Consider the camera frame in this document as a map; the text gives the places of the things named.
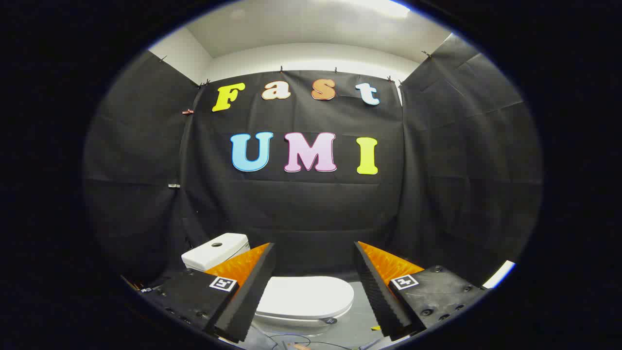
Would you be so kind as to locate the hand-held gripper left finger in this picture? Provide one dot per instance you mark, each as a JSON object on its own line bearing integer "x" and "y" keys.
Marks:
{"x": 252, "y": 291}

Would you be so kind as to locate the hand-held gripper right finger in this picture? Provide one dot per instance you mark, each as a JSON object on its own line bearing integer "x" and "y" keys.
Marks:
{"x": 376, "y": 296}

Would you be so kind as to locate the white toilet body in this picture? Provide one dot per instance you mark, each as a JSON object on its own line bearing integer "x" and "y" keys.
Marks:
{"x": 216, "y": 250}

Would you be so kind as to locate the black backdrop cloth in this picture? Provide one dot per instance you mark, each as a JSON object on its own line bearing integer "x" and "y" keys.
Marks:
{"x": 311, "y": 209}

